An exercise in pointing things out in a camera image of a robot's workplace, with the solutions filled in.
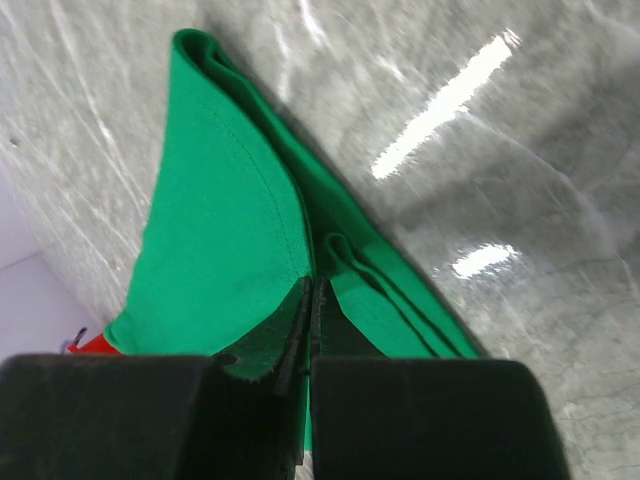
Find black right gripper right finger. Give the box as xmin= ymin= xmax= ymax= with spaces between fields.
xmin=309 ymin=279 xmax=570 ymax=479

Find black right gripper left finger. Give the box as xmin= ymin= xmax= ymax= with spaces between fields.
xmin=1 ymin=278 xmax=311 ymax=479

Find green t-shirt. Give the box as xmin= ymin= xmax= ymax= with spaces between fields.
xmin=104 ymin=28 xmax=484 ymax=451

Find red plastic tray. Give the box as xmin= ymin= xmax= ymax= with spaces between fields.
xmin=68 ymin=334 xmax=121 ymax=355

